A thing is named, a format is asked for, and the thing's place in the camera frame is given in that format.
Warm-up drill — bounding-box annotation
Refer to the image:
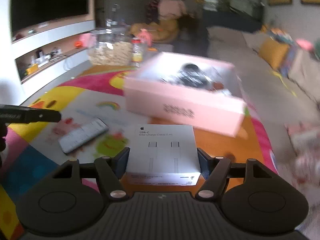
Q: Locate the beige covered sofa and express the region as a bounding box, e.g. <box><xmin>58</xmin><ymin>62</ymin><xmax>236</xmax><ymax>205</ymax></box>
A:
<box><xmin>207</xmin><ymin>26</ymin><xmax>319</xmax><ymax>128</ymax></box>

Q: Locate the glass jar of peanuts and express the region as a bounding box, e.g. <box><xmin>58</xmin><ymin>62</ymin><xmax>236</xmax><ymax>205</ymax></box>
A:
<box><xmin>87</xmin><ymin>3</ymin><xmax>135</xmax><ymax>67</ymax></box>

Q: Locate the orange pumpkin toy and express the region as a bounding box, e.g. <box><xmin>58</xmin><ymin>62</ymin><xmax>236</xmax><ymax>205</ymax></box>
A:
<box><xmin>74</xmin><ymin>40</ymin><xmax>83</xmax><ymax>48</ymax></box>

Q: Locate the white wall shelf unit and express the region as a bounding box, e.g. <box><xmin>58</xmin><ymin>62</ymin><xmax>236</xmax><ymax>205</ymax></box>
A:
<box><xmin>11</xmin><ymin>19</ymin><xmax>97</xmax><ymax>86</ymax></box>

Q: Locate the baby bottle pink cap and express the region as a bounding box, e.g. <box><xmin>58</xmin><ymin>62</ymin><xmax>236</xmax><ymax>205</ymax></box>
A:
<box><xmin>131</xmin><ymin>29</ymin><xmax>152</xmax><ymax>67</ymax></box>

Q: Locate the white Apple cable box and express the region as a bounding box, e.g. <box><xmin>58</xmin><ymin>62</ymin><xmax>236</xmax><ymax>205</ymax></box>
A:
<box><xmin>126</xmin><ymin>124</ymin><xmax>201</xmax><ymax>186</ymax></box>

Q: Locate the white remote control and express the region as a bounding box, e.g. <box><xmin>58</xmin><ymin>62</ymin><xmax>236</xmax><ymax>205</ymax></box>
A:
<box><xmin>58</xmin><ymin>118</ymin><xmax>109</xmax><ymax>154</ymax></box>

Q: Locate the mustard yellow cushion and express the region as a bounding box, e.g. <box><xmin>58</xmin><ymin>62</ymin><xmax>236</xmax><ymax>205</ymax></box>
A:
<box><xmin>258</xmin><ymin>37</ymin><xmax>290</xmax><ymax>70</ymax></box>

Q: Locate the colourful foam play mat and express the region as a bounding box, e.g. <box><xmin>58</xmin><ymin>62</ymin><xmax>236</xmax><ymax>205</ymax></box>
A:
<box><xmin>1</xmin><ymin>69</ymin><xmax>277</xmax><ymax>239</ymax></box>

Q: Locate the glass fish tank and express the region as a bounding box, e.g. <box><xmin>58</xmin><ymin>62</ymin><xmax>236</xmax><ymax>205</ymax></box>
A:
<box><xmin>201</xmin><ymin>0</ymin><xmax>265</xmax><ymax>33</ymax></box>

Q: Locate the black television screen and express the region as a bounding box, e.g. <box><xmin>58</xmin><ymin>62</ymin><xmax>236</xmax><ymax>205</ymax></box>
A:
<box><xmin>10</xmin><ymin>0</ymin><xmax>89</xmax><ymax>34</ymax></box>

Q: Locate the pink cardboard box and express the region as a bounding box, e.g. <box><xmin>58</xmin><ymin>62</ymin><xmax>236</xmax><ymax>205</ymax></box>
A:
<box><xmin>123</xmin><ymin>52</ymin><xmax>246</xmax><ymax>137</ymax></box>

